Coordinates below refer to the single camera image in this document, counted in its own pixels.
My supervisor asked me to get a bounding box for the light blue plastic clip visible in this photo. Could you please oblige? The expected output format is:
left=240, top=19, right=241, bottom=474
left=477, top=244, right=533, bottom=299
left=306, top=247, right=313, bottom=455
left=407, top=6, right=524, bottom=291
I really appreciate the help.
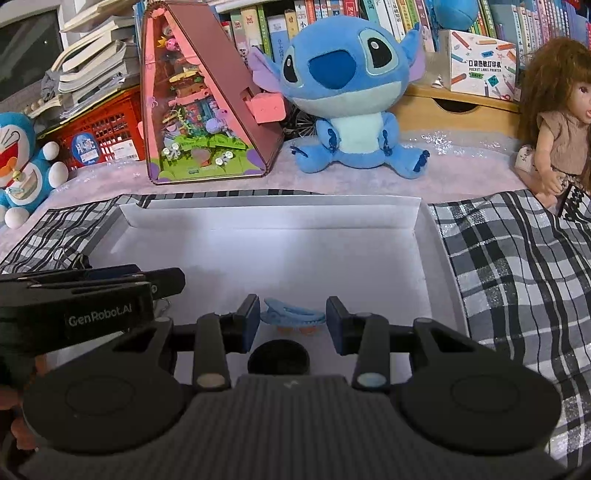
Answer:
left=260, top=298, right=327, bottom=335

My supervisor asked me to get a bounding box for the person's left hand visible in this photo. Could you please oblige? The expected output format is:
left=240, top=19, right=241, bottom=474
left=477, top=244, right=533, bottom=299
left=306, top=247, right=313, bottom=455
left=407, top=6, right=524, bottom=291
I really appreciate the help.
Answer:
left=1, top=355, right=50, bottom=451

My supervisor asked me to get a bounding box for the white cardboard box tray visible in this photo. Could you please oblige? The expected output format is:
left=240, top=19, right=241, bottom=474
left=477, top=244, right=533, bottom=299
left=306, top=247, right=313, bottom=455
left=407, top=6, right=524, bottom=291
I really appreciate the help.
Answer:
left=86, top=195, right=468, bottom=332

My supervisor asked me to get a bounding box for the Doraemon plush toy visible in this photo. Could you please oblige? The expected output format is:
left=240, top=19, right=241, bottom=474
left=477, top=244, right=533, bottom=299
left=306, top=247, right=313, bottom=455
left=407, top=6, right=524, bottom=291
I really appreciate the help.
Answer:
left=0, top=112, right=69, bottom=229

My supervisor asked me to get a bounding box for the red plastic crate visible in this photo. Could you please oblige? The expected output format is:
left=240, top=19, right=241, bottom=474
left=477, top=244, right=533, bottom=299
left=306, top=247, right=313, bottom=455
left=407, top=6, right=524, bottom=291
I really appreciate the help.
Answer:
left=39, top=86, right=145, bottom=172

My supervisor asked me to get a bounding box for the pink triangular miniature house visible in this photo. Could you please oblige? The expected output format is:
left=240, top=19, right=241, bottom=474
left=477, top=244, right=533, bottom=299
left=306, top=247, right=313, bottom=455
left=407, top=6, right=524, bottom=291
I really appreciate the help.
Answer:
left=141, top=1, right=286, bottom=185

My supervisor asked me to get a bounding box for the wooden drawer box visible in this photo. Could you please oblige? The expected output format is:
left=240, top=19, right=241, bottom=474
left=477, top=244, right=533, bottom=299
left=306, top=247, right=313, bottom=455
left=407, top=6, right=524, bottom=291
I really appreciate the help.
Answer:
left=390, top=84, right=520, bottom=138

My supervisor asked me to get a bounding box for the Stitch plush toy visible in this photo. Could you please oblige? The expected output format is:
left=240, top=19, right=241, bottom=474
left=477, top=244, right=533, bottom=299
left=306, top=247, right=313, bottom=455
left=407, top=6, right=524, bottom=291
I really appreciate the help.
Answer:
left=247, top=15, right=430, bottom=179

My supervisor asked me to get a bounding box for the stack of paper books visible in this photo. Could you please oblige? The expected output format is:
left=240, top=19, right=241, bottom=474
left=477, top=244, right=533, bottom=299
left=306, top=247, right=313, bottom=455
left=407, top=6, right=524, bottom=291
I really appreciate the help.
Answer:
left=22, top=1, right=140, bottom=122

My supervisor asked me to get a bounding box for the white label printer box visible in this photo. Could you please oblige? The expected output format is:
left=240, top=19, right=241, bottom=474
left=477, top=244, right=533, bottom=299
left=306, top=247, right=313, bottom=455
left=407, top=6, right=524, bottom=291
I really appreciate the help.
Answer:
left=439, top=30, right=519, bottom=102

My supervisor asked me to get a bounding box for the brown haired baby doll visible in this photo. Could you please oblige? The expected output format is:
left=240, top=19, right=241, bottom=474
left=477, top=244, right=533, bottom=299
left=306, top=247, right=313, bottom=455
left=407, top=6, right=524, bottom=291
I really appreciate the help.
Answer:
left=514, top=37, right=590, bottom=209

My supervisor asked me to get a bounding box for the row of upright books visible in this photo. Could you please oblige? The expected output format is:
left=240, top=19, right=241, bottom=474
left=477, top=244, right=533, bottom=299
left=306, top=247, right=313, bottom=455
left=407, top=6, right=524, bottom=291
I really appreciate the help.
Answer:
left=217, top=3, right=563, bottom=90

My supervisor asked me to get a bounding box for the blue penguin plush toy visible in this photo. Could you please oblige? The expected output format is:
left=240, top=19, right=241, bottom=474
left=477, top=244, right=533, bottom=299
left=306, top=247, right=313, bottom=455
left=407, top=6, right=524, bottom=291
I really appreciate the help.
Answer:
left=433, top=0, right=478, bottom=31

